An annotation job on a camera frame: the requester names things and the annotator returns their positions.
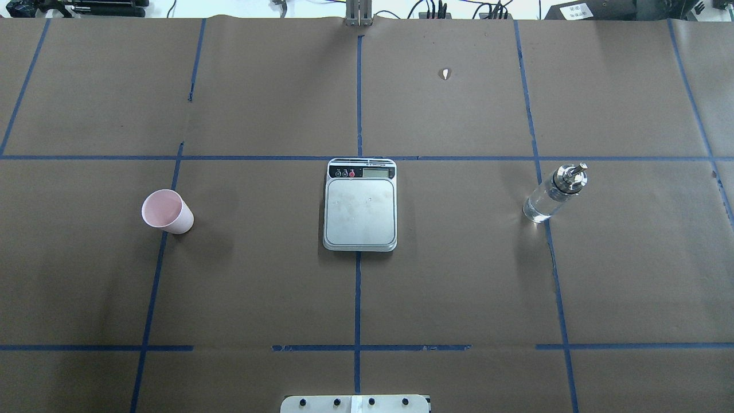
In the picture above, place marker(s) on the pink plastic cup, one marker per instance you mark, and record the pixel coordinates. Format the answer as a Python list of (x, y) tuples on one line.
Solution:
[(167, 211)]

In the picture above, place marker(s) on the clear glass sauce bottle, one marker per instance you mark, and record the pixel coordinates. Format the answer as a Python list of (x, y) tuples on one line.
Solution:
[(565, 183)]

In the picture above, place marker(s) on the silver digital kitchen scale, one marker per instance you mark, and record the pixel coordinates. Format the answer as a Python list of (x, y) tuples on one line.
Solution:
[(360, 212)]

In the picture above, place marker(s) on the black folded tripod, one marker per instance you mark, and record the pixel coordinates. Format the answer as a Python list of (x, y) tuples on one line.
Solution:
[(70, 9)]

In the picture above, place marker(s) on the blue plaid folded umbrella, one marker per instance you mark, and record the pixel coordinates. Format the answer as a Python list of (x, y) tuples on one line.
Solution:
[(21, 9)]

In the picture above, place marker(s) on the aluminium frame post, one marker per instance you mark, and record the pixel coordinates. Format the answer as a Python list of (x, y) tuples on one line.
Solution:
[(358, 13)]

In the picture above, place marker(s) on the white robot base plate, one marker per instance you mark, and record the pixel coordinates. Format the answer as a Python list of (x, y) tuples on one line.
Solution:
[(355, 404)]

